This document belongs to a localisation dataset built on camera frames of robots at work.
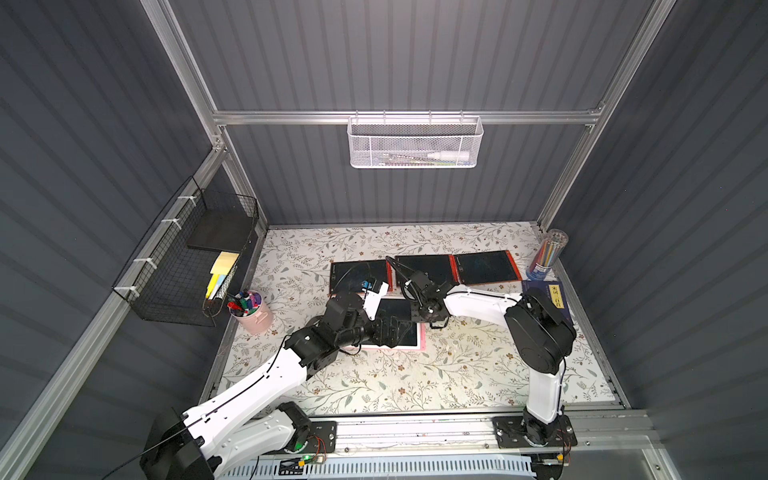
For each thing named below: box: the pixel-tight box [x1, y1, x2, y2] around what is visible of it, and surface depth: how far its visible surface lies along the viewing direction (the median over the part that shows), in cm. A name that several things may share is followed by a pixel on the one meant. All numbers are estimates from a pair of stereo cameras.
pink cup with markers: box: [227, 288, 274, 336], surface depth 86 cm
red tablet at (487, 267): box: [453, 250, 523, 284], surface depth 111 cm
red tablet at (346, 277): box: [330, 260, 394, 295], surface depth 108 cm
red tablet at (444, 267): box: [395, 254, 461, 285], surface depth 110 cm
